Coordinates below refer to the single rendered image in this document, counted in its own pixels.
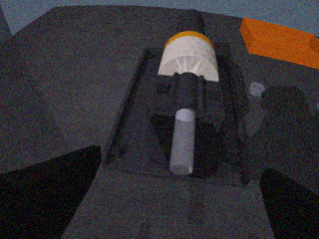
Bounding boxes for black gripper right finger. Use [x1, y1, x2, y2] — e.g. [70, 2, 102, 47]
[259, 167, 319, 239]

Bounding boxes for orange open tray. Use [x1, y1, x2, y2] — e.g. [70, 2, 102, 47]
[240, 17, 319, 69]

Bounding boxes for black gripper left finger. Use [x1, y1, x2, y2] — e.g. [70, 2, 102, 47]
[0, 144, 101, 239]

